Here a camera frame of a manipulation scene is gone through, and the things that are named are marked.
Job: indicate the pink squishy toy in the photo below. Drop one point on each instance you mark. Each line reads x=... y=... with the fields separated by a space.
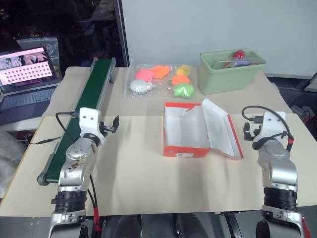
x=144 y=73

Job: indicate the grey fuzzy cloth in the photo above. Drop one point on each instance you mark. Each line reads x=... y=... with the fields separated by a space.
x=11 y=158

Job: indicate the green star squishy toy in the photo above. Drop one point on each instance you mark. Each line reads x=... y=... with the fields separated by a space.
x=182 y=90

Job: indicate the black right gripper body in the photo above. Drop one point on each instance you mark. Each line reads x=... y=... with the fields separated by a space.
x=255 y=135

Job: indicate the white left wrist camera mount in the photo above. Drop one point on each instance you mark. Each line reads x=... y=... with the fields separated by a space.
x=88 y=121

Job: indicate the small orange squishy toy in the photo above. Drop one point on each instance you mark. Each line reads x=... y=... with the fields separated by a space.
x=180 y=79

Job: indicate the grey window frame post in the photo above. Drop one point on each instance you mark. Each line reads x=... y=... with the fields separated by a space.
x=122 y=32

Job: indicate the red shoe box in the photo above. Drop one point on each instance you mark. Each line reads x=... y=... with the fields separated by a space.
x=188 y=134

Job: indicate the red toy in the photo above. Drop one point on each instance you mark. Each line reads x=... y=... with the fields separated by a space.
x=239 y=54

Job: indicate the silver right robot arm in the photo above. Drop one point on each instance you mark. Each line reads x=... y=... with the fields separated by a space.
x=278 y=171

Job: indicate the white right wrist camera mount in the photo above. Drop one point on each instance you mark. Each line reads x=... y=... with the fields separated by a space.
x=271 y=125

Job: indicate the light green plastic bin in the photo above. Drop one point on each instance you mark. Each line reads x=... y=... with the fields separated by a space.
x=225 y=77

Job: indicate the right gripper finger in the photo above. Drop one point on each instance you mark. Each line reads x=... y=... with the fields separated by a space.
x=246 y=131
x=259 y=127

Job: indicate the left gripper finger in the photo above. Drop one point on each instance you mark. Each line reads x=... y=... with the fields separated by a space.
x=116 y=120
x=113 y=129

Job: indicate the grey laptop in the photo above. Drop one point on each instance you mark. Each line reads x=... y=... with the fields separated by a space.
x=24 y=81

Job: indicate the green conveyor belt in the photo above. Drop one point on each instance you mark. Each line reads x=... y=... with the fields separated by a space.
x=84 y=104

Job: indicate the dark rounded shape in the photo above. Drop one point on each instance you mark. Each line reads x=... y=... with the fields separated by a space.
x=128 y=228

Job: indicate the white round squishy toy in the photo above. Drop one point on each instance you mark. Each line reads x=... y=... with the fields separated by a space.
x=139 y=86

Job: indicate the clear plastic zip bag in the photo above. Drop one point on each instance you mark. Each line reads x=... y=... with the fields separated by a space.
x=161 y=93

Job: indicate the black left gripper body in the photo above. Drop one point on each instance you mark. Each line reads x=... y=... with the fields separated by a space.
x=105 y=128

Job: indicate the large orange squishy toy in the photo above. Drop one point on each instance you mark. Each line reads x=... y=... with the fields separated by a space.
x=161 y=71

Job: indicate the yellow squishy toy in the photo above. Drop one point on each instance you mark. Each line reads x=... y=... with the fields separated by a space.
x=183 y=70

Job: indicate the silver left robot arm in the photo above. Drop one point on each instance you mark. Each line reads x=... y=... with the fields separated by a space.
x=75 y=158

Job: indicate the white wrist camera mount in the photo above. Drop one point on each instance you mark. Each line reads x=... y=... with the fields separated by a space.
x=271 y=125
x=88 y=121

